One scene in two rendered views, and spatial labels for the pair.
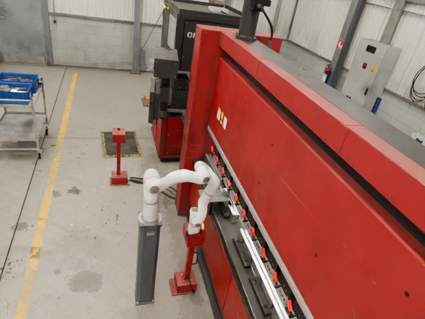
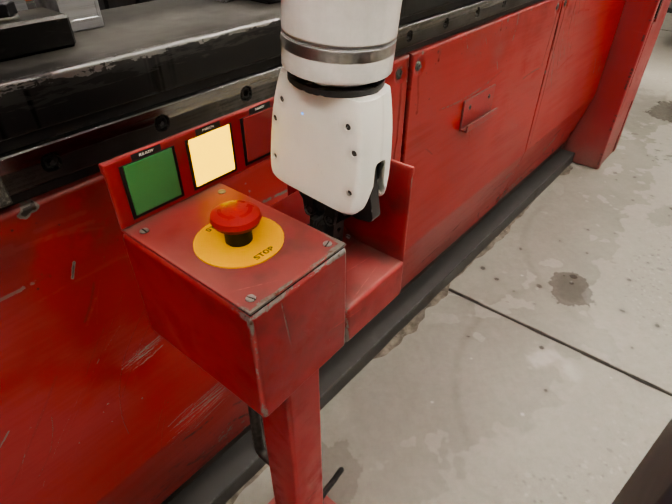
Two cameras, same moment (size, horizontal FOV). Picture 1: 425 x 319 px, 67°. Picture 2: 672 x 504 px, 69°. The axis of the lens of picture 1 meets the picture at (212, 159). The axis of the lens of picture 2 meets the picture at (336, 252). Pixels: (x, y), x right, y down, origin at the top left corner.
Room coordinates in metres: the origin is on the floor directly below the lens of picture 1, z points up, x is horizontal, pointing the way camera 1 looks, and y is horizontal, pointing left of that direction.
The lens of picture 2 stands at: (2.30, 0.39, 1.01)
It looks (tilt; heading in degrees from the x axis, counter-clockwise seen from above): 37 degrees down; 240
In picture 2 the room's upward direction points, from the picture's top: straight up
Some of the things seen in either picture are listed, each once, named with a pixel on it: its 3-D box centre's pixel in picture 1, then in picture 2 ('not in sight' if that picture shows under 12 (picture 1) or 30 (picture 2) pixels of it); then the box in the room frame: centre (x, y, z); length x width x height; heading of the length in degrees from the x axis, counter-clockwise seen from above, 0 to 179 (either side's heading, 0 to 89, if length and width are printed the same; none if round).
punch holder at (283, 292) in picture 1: (288, 288); not in sight; (1.37, -0.61, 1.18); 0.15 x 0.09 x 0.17; 20
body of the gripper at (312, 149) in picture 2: (193, 228); (332, 128); (2.11, 0.05, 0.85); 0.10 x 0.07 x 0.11; 111
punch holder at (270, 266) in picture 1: (275, 263); not in sight; (1.56, -0.54, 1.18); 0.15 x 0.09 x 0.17; 20
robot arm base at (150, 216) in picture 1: (150, 209); not in sight; (1.97, 0.41, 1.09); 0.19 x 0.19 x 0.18
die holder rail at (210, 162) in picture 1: (212, 169); not in sight; (2.99, -0.02, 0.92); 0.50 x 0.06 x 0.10; 20
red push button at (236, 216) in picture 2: not in sight; (237, 227); (2.21, 0.07, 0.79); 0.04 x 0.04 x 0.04
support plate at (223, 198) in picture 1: (213, 195); not in sight; (2.43, -0.07, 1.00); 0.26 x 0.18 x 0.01; 110
